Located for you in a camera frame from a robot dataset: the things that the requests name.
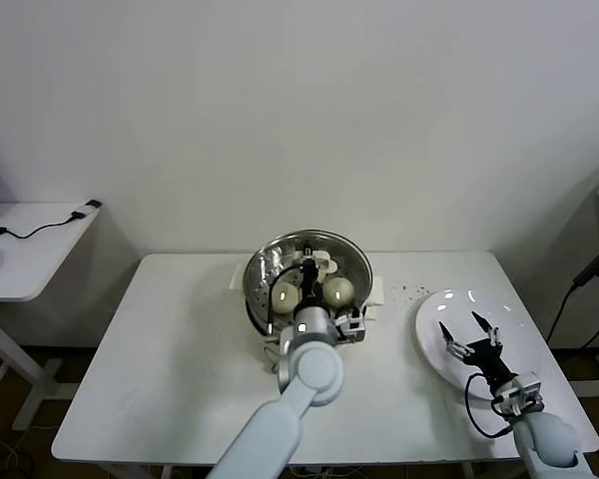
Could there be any stainless steel steamer basket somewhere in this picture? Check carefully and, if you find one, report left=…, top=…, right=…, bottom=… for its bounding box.
left=228, top=234, right=386, bottom=345

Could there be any white steamed baozi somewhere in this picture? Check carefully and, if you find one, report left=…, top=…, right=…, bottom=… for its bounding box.
left=274, top=281, right=301, bottom=314
left=323, top=276, right=354, bottom=308

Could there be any left wrist camera silver box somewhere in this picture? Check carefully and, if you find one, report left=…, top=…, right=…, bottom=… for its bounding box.
left=331, top=308, right=368, bottom=344

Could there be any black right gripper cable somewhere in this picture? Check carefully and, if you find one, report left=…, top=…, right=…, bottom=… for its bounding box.
left=464, top=372, right=513, bottom=440

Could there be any black laptop cable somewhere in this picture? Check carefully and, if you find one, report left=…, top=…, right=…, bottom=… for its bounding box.
left=0, top=213, right=89, bottom=240

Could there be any right wrist camera silver box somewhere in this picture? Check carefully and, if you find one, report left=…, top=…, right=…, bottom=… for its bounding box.
left=492, top=374, right=543, bottom=416

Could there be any cream electric cooking pot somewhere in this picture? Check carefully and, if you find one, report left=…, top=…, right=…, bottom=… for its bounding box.
left=249, top=303, right=380, bottom=375

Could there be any white round plate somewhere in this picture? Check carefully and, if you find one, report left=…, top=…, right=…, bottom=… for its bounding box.
left=414, top=287, right=548, bottom=403

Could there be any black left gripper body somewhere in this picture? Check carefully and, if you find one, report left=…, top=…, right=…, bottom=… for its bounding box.
left=299, top=258, right=325, bottom=308

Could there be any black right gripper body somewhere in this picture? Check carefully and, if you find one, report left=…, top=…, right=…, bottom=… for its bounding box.
left=466, top=337, right=513, bottom=388

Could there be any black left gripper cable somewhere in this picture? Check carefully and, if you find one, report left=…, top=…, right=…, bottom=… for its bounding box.
left=267, top=263, right=305, bottom=335

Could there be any wrist camera silver box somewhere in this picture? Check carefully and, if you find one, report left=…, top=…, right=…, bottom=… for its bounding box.
left=331, top=308, right=368, bottom=344
left=492, top=374, right=543, bottom=416

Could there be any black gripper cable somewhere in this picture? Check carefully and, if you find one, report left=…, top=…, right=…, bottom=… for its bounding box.
left=464, top=372, right=513, bottom=440
left=267, top=263, right=305, bottom=335

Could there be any round glass pot lid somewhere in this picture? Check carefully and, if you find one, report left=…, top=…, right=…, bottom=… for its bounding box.
left=243, top=229, right=373, bottom=335

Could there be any white side table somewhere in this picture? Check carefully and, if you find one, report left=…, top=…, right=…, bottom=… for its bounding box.
left=0, top=202, right=104, bottom=433

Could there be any black power adapter cable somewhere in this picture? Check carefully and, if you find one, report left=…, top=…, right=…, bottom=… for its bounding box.
left=546, top=251, right=599, bottom=345

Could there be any grey cable adapter plug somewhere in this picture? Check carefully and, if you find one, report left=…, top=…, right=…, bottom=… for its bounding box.
left=69, top=199, right=103, bottom=221

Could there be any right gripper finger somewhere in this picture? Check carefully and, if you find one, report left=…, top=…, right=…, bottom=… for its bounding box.
left=437, top=321, right=473, bottom=361
left=471, top=311, right=504, bottom=353

